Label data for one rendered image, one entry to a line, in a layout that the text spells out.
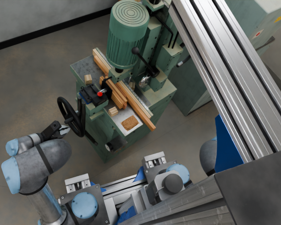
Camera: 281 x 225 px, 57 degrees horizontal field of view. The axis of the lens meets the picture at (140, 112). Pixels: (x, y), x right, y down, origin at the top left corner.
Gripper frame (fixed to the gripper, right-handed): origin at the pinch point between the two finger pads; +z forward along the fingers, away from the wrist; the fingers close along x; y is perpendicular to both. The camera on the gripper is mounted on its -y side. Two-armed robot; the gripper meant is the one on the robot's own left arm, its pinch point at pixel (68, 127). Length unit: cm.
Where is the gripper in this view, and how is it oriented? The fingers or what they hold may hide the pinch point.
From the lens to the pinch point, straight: 156.2
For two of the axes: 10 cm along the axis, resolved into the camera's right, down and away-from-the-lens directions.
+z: 5.7, -2.1, 8.0
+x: 6.1, 7.5, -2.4
